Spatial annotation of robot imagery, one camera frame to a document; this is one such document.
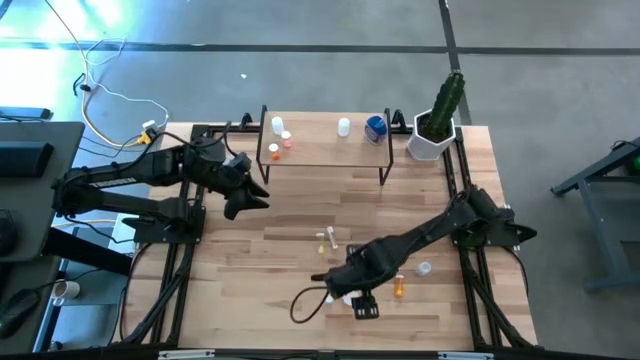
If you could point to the wooden shelf black metal frame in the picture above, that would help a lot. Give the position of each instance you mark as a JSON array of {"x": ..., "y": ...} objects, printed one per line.
[{"x": 325, "y": 150}]

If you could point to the blue lid jar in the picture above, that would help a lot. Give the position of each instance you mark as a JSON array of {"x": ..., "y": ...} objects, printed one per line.
[{"x": 376, "y": 127}]

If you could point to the black computer mouse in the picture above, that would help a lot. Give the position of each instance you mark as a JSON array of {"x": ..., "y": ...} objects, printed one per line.
[{"x": 17, "y": 310}]

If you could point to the green cactus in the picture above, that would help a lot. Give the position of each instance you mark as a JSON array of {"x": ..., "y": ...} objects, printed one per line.
[{"x": 445, "y": 107}]

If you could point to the black desk beam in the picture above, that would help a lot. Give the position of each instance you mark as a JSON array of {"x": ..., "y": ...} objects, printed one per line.
[{"x": 85, "y": 250}]

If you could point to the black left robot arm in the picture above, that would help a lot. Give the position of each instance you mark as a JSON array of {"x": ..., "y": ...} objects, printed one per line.
[{"x": 125, "y": 175}]

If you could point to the small orange pill bottle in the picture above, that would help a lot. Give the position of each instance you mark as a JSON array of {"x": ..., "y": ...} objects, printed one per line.
[{"x": 274, "y": 152}]

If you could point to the black box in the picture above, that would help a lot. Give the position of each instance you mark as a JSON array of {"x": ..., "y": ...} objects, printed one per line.
[{"x": 25, "y": 159}]

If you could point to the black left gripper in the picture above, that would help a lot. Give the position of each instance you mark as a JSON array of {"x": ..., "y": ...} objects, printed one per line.
[{"x": 232, "y": 184}]

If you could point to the silver bracket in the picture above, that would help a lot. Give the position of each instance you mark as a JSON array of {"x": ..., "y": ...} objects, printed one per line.
[
  {"x": 185, "y": 354},
  {"x": 465, "y": 356}
]

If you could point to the black aluminium rig frame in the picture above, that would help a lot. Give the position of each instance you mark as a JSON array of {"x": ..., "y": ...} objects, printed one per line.
[{"x": 448, "y": 175}]

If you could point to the black flat device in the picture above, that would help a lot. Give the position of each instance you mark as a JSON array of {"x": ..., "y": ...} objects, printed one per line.
[{"x": 25, "y": 113}]

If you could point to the grey desk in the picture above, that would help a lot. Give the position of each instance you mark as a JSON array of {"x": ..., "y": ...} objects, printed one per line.
[{"x": 30, "y": 195}]

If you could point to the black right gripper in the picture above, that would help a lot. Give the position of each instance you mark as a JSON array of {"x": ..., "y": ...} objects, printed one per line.
[{"x": 355, "y": 280}]

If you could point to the grey metal table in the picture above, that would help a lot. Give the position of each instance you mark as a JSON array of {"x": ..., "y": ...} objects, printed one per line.
[{"x": 600, "y": 235}]

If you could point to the pale yellow pill vial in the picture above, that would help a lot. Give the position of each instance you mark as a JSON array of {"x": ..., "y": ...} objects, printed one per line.
[{"x": 320, "y": 244}]

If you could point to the large orange pill bottle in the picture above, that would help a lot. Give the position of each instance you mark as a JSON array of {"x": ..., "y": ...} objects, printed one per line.
[{"x": 398, "y": 287}]

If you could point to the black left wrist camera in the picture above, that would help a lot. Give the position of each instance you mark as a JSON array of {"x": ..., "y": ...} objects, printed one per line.
[{"x": 239, "y": 162}]

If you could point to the white paper cup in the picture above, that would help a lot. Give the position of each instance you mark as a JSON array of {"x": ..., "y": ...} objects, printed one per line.
[{"x": 67, "y": 290}]

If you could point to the yellow plug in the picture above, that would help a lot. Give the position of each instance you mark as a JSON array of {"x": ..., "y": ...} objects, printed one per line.
[{"x": 145, "y": 137}]

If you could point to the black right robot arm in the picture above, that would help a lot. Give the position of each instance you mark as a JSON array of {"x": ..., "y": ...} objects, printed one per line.
[{"x": 435, "y": 225}]

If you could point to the white plastic bottle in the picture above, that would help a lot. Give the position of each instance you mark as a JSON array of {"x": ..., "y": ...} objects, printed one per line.
[
  {"x": 343, "y": 127},
  {"x": 277, "y": 125}
]

